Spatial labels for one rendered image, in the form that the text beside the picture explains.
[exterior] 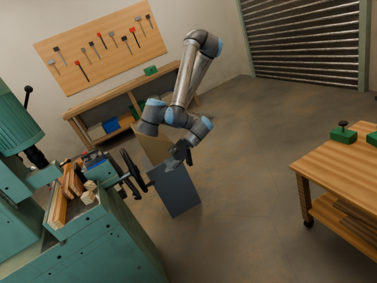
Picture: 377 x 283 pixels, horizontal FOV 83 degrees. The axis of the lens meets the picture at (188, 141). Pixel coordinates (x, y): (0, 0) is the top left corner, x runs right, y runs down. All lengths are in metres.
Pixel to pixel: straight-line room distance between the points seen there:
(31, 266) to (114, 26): 3.76
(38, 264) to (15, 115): 0.64
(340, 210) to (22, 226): 1.66
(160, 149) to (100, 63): 2.88
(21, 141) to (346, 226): 1.63
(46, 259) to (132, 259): 0.39
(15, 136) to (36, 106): 3.46
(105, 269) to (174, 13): 4.14
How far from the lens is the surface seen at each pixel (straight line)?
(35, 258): 1.24
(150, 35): 4.42
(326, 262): 1.61
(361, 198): 1.20
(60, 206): 1.11
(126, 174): 1.26
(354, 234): 1.51
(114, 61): 4.32
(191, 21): 4.69
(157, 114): 1.65
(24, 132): 1.12
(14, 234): 1.30
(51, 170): 1.21
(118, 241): 1.22
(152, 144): 1.66
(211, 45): 1.53
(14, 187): 1.22
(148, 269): 1.42
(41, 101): 4.53
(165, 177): 1.78
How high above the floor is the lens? 1.40
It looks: 27 degrees down
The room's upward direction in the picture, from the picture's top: 23 degrees counter-clockwise
